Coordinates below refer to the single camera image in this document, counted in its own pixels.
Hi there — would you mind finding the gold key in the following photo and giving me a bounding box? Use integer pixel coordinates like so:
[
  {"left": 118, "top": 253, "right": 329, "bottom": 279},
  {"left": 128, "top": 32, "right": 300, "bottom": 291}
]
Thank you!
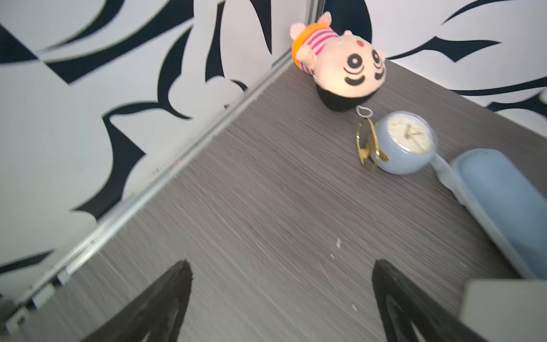
[{"left": 356, "top": 105, "right": 390, "bottom": 172}]

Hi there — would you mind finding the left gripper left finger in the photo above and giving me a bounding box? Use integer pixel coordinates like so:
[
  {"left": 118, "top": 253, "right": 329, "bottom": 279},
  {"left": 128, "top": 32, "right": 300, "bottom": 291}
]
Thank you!
[{"left": 84, "top": 260, "right": 193, "bottom": 341}]

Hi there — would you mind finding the blue round alarm clock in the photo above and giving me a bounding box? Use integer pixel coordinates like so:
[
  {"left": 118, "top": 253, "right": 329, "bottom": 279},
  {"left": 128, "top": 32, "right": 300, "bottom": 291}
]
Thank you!
[{"left": 375, "top": 111, "right": 437, "bottom": 175}]

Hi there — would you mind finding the yellow top tissue box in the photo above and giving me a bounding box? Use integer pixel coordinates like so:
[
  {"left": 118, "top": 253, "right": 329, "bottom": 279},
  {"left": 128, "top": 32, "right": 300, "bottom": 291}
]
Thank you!
[{"left": 460, "top": 279, "right": 546, "bottom": 341}]

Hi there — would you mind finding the aluminium frame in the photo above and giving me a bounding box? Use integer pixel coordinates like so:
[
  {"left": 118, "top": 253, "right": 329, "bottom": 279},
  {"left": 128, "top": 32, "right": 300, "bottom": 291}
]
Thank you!
[{"left": 1, "top": 1, "right": 320, "bottom": 327}]

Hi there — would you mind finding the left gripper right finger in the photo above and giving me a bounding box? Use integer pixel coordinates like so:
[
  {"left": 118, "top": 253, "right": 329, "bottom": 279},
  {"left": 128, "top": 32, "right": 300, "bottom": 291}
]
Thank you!
[{"left": 372, "top": 259, "right": 484, "bottom": 341}]

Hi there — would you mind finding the blue glasses case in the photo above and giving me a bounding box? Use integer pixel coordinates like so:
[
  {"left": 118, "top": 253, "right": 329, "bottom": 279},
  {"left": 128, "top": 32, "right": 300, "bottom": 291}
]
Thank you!
[{"left": 430, "top": 148, "right": 546, "bottom": 280}]

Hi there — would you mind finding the cartoon boy plush toy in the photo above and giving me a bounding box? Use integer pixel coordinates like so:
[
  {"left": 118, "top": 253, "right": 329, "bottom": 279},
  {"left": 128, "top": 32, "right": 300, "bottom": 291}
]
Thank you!
[{"left": 290, "top": 11, "right": 386, "bottom": 112}]

